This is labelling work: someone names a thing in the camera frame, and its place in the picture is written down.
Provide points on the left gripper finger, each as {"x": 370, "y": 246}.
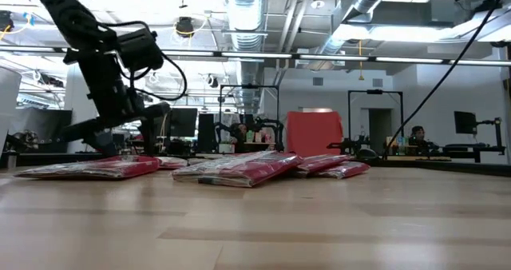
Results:
{"x": 101, "y": 132}
{"x": 149, "y": 114}

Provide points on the black monitor on arm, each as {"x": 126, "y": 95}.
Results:
{"x": 465, "y": 122}

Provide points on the black background robot arm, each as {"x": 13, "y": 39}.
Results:
{"x": 271, "y": 130}

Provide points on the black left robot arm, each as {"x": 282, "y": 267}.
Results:
{"x": 68, "y": 14}

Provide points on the white pillar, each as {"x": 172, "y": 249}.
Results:
{"x": 78, "y": 102}

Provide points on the black computer monitor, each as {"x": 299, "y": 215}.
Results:
{"x": 183, "y": 122}

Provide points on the black computer tower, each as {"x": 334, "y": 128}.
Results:
{"x": 206, "y": 132}

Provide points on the person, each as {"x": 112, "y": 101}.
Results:
{"x": 418, "y": 136}
{"x": 240, "y": 132}

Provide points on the red fabric panel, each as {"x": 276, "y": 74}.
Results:
{"x": 314, "y": 134}

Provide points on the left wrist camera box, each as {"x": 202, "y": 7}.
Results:
{"x": 139, "y": 50}

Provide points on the black metal frame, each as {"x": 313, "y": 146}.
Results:
{"x": 220, "y": 102}
{"x": 349, "y": 114}

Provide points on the black ceiling dome camera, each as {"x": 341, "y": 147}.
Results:
{"x": 184, "y": 26}

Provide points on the silver ribbed ceiling duct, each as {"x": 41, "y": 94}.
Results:
{"x": 244, "y": 18}

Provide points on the black table edge rail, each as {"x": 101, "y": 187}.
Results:
{"x": 439, "y": 164}

